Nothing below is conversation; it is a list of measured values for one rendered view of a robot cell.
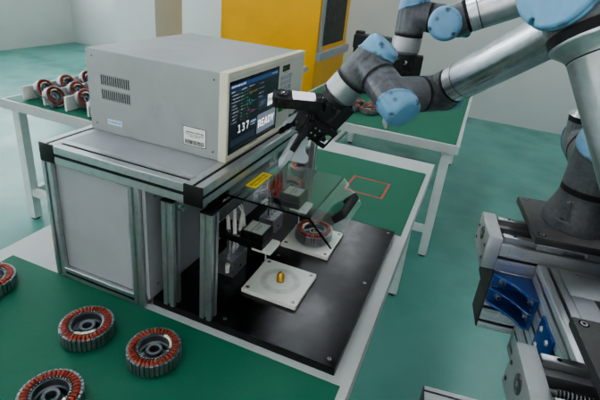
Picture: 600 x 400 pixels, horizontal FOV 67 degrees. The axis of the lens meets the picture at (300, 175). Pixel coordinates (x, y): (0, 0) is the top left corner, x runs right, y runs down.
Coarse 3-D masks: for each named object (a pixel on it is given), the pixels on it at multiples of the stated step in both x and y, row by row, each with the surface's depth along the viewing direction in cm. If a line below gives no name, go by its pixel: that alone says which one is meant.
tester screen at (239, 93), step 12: (276, 72) 117; (240, 84) 101; (252, 84) 106; (264, 84) 112; (276, 84) 119; (240, 96) 102; (252, 96) 108; (240, 108) 103; (252, 108) 109; (264, 108) 116; (240, 120) 105; (252, 120) 110; (240, 144) 108
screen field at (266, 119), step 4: (272, 108) 120; (264, 112) 116; (268, 112) 118; (272, 112) 121; (260, 116) 114; (264, 116) 117; (268, 116) 119; (272, 116) 122; (260, 120) 115; (264, 120) 117; (268, 120) 119; (272, 120) 122; (260, 124) 115; (264, 124) 118; (268, 124) 120; (272, 124) 123; (256, 128) 114; (260, 128) 116; (264, 128) 118; (256, 132) 115
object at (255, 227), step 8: (224, 224) 120; (248, 224) 117; (256, 224) 118; (264, 224) 118; (224, 232) 117; (240, 232) 118; (248, 232) 114; (256, 232) 114; (264, 232) 114; (272, 232) 119; (232, 240) 116; (240, 240) 115; (248, 240) 115; (256, 240) 114; (264, 240) 114; (272, 240) 119; (232, 248) 121; (256, 248) 114; (264, 248) 115; (272, 248) 115
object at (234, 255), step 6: (240, 246) 125; (222, 252) 122; (234, 252) 122; (240, 252) 122; (246, 252) 125; (222, 258) 120; (228, 258) 119; (234, 258) 120; (240, 258) 122; (222, 264) 120; (234, 264) 119; (240, 264) 123; (222, 270) 121; (234, 270) 120; (234, 276) 121
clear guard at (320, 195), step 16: (272, 160) 120; (272, 176) 111; (288, 176) 112; (304, 176) 113; (320, 176) 114; (336, 176) 115; (224, 192) 101; (240, 192) 102; (256, 192) 102; (272, 192) 103; (288, 192) 104; (304, 192) 105; (320, 192) 106; (336, 192) 108; (352, 192) 114; (272, 208) 97; (288, 208) 97; (304, 208) 98; (320, 208) 99; (336, 208) 104; (352, 208) 110; (320, 224) 96; (336, 224) 101; (336, 240) 97
